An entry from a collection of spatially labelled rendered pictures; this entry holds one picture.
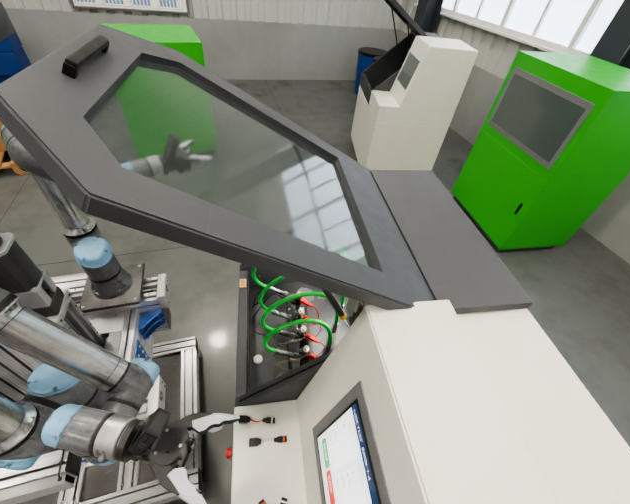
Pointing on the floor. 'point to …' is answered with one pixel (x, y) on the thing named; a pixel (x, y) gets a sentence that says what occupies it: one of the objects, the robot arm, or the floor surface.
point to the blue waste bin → (365, 62)
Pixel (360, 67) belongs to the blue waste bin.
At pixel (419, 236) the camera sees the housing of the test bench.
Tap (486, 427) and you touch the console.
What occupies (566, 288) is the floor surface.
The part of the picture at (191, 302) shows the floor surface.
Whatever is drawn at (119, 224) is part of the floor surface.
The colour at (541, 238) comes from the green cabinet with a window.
